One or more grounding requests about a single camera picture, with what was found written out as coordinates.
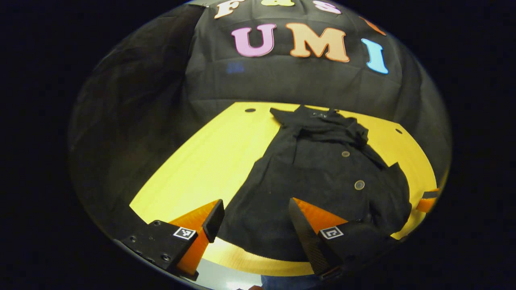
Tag black backdrop cloth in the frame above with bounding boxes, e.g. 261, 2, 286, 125
69, 0, 452, 226

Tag black buttoned garment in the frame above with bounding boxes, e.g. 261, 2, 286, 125
216, 105, 412, 262

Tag person's blue trousers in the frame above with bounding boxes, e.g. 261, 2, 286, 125
260, 275, 323, 290

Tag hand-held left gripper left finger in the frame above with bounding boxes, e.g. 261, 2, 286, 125
117, 199, 225, 282

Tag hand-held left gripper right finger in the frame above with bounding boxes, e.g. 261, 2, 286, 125
288, 197, 404, 280

